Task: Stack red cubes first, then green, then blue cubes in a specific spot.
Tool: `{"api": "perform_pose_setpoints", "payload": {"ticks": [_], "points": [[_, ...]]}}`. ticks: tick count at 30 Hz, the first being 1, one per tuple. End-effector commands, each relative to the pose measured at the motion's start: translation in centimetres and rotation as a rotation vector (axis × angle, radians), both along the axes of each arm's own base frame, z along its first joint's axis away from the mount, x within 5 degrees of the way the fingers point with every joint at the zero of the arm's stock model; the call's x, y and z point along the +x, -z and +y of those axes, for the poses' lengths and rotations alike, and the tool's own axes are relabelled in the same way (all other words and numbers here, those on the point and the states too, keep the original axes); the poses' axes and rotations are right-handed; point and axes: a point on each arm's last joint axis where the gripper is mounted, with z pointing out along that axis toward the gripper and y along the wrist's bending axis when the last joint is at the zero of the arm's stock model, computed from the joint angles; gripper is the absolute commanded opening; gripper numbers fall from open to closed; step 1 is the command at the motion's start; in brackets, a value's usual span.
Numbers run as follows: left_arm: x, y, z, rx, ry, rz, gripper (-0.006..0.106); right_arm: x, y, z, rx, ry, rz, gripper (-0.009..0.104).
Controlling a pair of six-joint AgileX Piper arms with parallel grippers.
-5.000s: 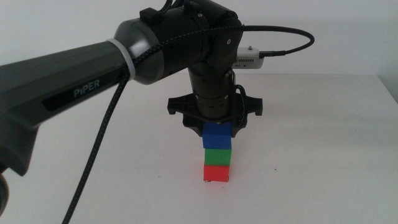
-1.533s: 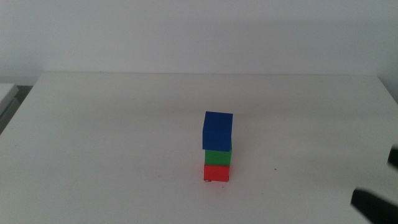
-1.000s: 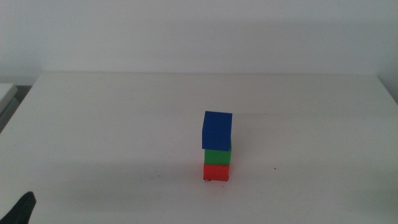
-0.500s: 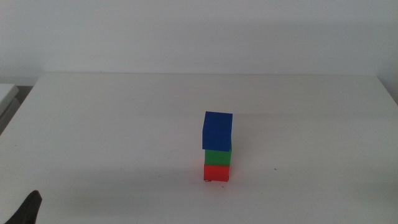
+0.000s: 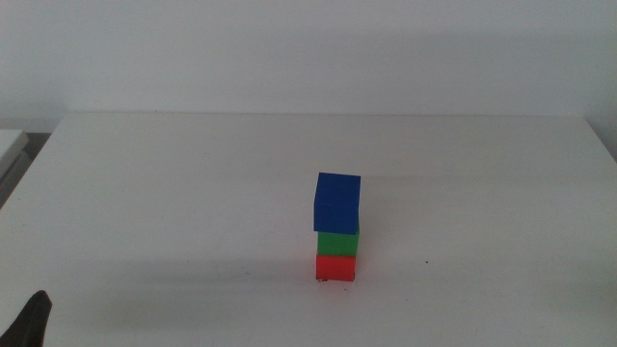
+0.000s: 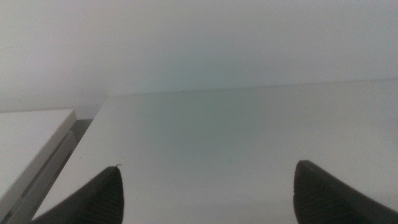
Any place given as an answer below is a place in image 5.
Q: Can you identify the red cube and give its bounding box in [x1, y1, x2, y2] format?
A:
[314, 254, 358, 282]

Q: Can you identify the green cube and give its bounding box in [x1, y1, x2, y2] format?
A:
[316, 224, 361, 258]

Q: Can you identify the blue cube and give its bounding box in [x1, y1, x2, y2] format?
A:
[312, 172, 362, 236]

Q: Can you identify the white side table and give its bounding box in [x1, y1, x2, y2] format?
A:
[0, 128, 31, 182]

